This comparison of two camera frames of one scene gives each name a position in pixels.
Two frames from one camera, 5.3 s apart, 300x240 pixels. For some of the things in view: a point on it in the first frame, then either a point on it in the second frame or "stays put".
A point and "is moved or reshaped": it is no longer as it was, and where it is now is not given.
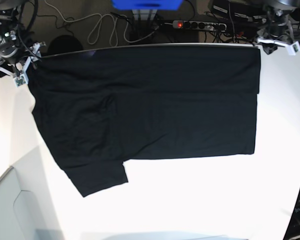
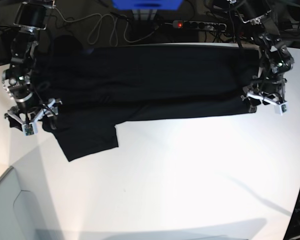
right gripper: x=278 y=33 -> x=271 y=91
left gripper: x=11 y=55 -> x=26 y=114
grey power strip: x=197 y=25 stays put
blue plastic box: x=148 y=5 stays put
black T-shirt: x=97 y=110 is moved or reshaped
